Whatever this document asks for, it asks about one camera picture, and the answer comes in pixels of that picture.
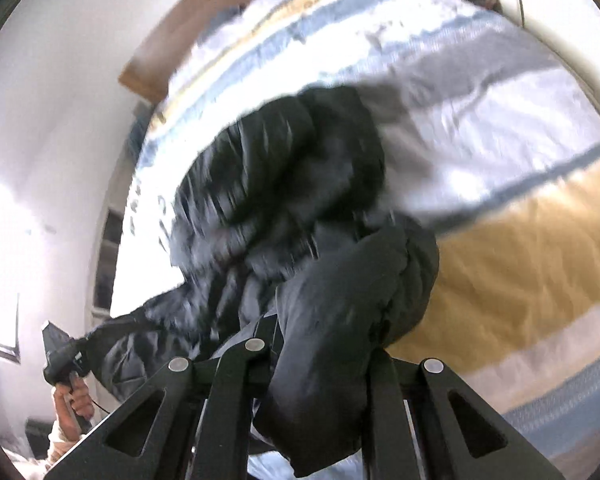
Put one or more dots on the person's left forearm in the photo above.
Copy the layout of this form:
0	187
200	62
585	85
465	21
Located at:
60	447

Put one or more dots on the wooden headboard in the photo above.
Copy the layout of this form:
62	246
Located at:
180	35

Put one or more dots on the striped duvet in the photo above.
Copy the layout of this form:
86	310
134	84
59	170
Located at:
505	135

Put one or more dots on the dark blue cloth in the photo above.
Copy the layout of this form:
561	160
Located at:
137	137

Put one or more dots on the person's left hand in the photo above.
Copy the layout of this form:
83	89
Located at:
72	410

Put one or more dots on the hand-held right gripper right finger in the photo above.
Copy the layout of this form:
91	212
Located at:
385	410

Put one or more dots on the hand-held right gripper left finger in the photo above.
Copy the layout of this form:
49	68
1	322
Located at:
230	385

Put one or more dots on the wooden shelf unit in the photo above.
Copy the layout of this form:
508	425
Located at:
107	260

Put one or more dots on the window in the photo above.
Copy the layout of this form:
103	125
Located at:
0	330

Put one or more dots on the black puffer coat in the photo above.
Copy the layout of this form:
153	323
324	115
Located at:
290	185

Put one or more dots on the white wardrobe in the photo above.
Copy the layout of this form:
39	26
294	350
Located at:
555	25

